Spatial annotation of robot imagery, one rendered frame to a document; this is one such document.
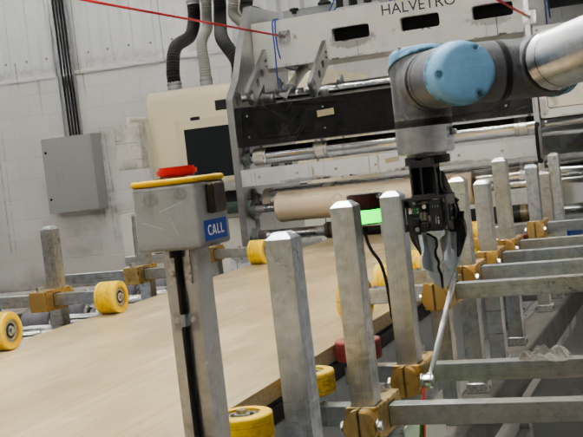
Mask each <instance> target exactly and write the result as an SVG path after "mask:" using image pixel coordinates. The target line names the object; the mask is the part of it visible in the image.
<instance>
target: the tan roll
mask: <svg viewBox="0 0 583 437"><path fill-rule="evenodd" d="M445 175H446V178H447V180H448V181H449V180H450V179H451V178H454V177H461V176H462V177H463V178H465V179H467V180H468V194H469V203H470V204H471V205H474V204H475V198H474V189H473V184H474V178H473V177H474V176H473V173H472V172H470V173H453V174H445ZM509 181H510V189H518V188H527V187H526V179H510V180H509ZM395 190H398V191H400V192H402V193H404V194H405V198H409V197H411V196H412V195H411V186H410V179H394V180H385V181H377V182H369V183H360V184H351V185H342V186H327V187H318V188H309V189H301V190H292V191H283V192H277V193H276V195H275V198H274V203H271V204H263V205H255V212H256V213H263V212H275V214H276V217H277V219H278V220H279V221H280V222H287V221H297V220H307V219H324V218H330V217H331V215H330V208H331V207H332V206H333V205H334V204H335V203H336V202H337V201H341V200H346V196H348V195H352V194H358V193H366V192H382V193H384V192H387V191H395Z"/></svg>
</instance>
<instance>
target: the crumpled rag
mask: <svg viewBox="0 0 583 437"><path fill-rule="evenodd" d="M569 354H572V353H570V352H569V351H568V350H567V349H566V348H565V347H563V346H560V345H558V346H555V345H554V346H553V347H552V348H551V349H549V348H548V347H547V346H546V344H545V343H544V344H543V345H541V346H538V345H537V346H536V347H535V348H534V350H533V352H531V351H530V350H528V351H523V352H522V353H521V354H519V360H523V361H525V360H528V361H530V360H531V362H532V361H536V362H537V360H538V361H539V360H542V361H543V360H544V361H554V362H555V361H566V360H569V359H571V358H573V357H572V356H569Z"/></svg>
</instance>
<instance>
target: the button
mask: <svg viewBox="0 0 583 437"><path fill-rule="evenodd" d="M195 172H197V167H194V165H188V166H173V167H166V168H159V171H158V172H157V176H160V179H164V178H173V177H181V176H187V175H195Z"/></svg>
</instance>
